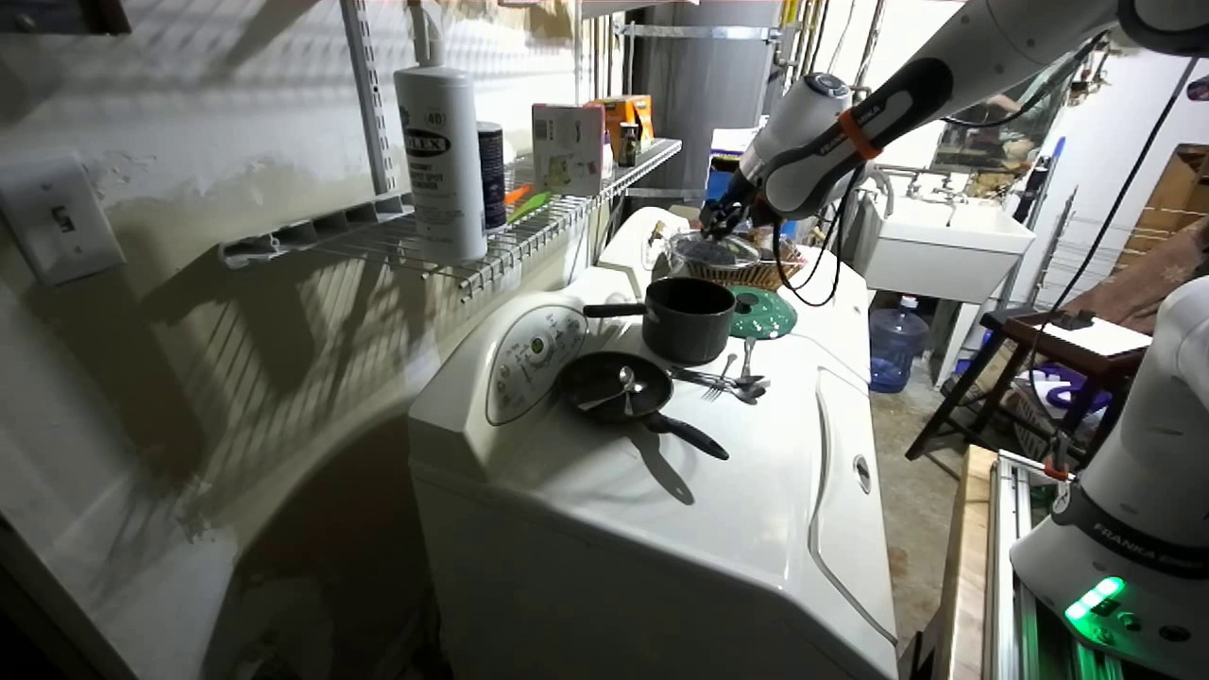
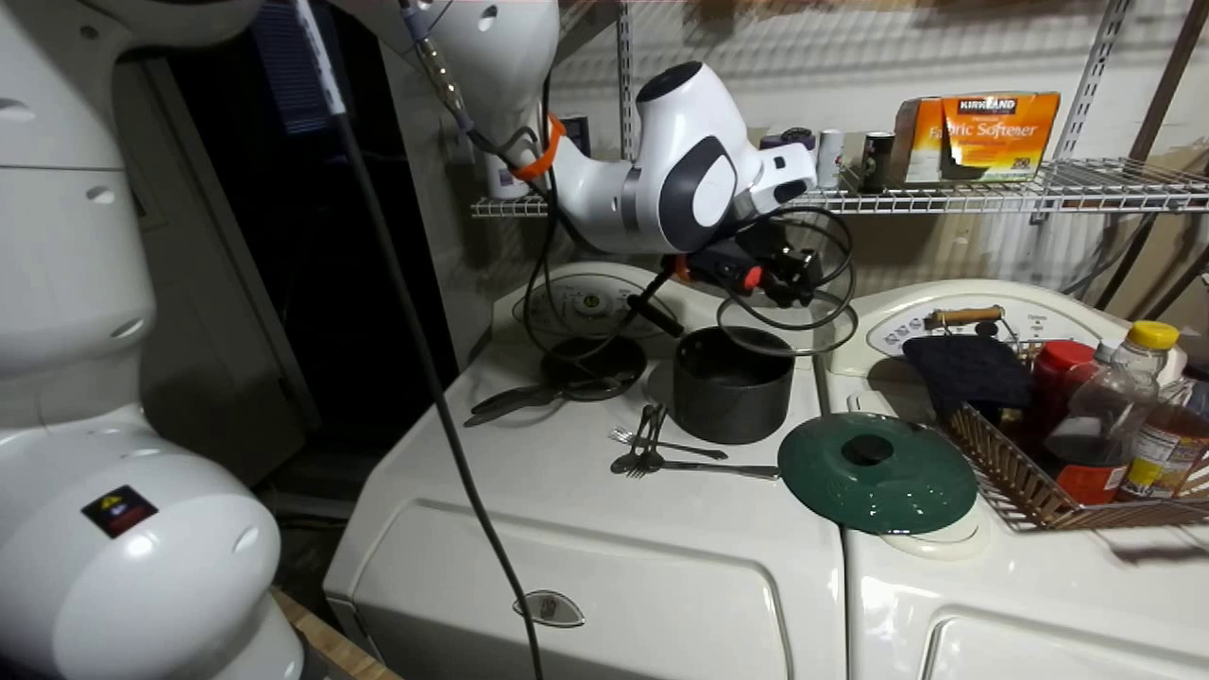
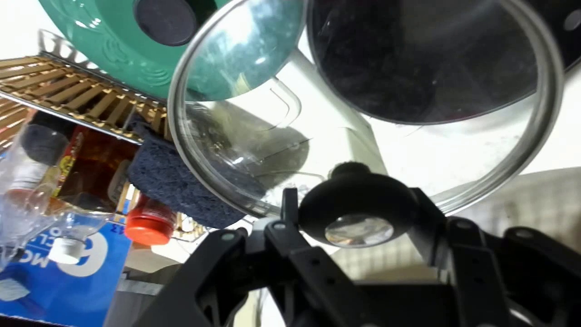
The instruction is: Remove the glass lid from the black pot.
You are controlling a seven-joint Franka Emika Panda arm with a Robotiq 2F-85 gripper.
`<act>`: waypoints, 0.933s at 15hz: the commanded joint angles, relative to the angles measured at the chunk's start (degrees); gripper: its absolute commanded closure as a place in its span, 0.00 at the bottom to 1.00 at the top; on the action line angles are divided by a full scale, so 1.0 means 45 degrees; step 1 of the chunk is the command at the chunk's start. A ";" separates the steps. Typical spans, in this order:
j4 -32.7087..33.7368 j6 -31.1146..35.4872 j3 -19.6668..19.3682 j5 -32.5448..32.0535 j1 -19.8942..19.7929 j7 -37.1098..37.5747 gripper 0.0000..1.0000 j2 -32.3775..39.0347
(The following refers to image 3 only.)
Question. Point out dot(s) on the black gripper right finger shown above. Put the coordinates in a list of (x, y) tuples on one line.
[(514, 278)]

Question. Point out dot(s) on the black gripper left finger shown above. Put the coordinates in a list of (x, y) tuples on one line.
[(283, 272)]

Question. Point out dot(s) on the glass lid with black knob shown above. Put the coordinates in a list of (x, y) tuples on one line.
[(423, 150)]

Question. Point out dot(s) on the red capped bottle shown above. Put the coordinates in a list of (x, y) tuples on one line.
[(147, 221)]

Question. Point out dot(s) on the dark blue sponge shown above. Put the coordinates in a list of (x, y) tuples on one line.
[(163, 174)]

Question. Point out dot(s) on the dark sauce bottle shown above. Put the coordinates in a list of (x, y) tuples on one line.
[(96, 169)]

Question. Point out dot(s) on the blue cardboard box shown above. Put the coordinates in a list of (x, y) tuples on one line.
[(60, 296)]

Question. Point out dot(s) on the clear plastic bottle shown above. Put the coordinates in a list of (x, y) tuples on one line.
[(23, 200)]

